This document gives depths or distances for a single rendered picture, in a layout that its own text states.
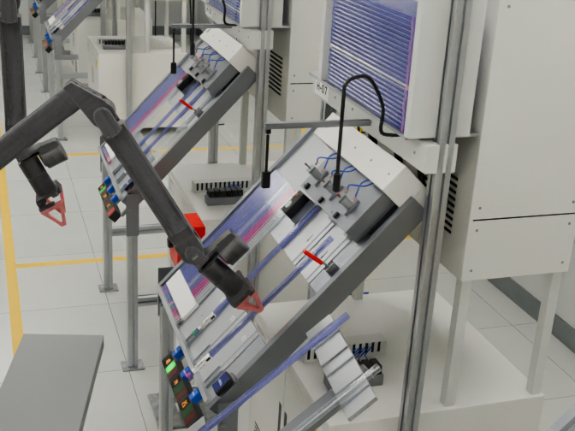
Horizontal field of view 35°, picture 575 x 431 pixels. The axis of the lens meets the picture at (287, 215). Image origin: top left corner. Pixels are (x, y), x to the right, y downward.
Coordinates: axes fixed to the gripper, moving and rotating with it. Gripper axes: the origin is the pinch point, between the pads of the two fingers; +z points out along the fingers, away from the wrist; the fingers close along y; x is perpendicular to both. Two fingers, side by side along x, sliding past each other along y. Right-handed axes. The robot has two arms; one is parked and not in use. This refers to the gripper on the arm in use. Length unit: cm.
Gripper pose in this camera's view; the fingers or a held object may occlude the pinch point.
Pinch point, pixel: (258, 307)
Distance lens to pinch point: 227.8
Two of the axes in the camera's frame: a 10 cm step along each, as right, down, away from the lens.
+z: 6.3, 6.0, 4.9
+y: -3.2, -3.8, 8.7
